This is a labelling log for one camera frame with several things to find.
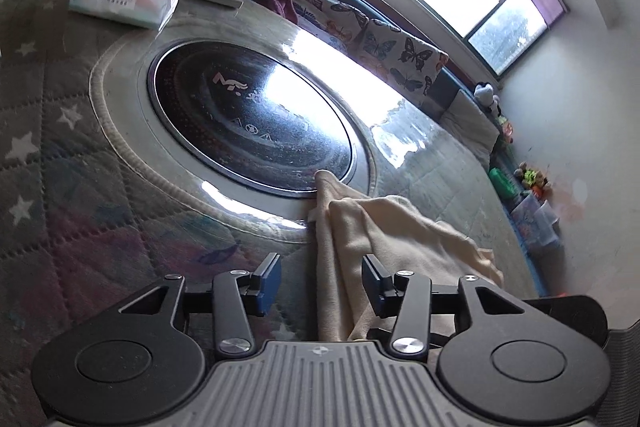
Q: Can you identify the round black glass cooktop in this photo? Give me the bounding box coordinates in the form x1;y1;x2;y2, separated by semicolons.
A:
147;39;373;200

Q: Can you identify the beige cushion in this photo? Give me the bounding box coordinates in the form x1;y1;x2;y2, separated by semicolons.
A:
440;89;501;158

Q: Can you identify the green toy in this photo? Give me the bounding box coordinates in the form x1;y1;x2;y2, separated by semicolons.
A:
489;167;518;200

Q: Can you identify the cream cloth towel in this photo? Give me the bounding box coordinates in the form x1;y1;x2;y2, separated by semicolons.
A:
307;169;506;343

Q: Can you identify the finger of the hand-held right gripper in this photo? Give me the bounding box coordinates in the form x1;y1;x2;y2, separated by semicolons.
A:
427;331;457;350

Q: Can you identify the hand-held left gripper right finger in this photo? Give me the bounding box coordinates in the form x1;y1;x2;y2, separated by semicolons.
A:
361;254;526;360

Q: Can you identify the clear plastic storage box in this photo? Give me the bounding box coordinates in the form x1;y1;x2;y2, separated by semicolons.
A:
510;197;562;253

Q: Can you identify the maroon cloth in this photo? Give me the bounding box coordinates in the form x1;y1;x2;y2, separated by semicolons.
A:
252;0;301;25

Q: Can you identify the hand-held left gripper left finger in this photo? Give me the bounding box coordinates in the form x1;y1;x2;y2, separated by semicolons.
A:
117;252;282;358

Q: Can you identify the white grey plush toy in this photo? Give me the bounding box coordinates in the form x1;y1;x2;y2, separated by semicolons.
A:
472;82;502;108

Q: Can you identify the brown plush toy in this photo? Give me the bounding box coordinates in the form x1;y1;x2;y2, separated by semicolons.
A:
514;162;551;200

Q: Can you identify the dark blue sofa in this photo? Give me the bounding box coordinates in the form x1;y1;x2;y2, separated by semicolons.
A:
270;0;556;298

